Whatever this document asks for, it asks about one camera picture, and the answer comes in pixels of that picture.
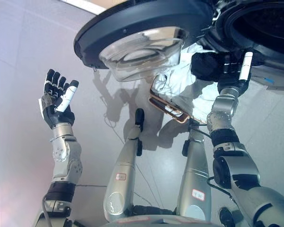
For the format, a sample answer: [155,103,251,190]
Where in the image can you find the washing machine drum opening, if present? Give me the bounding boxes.
[195,0,284,90]

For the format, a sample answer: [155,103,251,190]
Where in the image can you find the white cloth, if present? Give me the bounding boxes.
[153,43,219,122]

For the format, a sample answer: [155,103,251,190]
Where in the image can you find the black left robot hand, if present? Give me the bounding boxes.
[38,69,80,130]

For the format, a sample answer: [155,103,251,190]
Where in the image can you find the blue energy label sticker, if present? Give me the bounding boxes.
[262,76,275,86]

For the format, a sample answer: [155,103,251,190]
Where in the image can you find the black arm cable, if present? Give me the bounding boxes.
[206,175,239,207]

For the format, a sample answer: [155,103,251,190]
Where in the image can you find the silver robot leg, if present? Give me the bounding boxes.
[103,124,143,223]
[176,129,213,222]

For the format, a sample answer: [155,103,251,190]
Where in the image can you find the silver right robot leg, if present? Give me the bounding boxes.
[176,129,213,222]

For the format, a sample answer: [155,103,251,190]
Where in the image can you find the woven laundry basket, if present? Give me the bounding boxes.
[148,75,208,125]

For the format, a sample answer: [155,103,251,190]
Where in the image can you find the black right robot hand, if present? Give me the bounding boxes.
[217,50,254,90]

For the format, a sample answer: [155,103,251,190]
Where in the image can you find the black left robot foot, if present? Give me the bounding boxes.
[134,108,145,131]

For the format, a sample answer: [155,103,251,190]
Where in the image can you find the black cloth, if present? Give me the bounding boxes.
[191,52,228,81]

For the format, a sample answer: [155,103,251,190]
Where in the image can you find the round washing machine door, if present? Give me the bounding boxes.
[73,0,215,82]

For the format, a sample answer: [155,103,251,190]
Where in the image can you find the silver left robot leg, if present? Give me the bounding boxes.
[103,124,143,223]

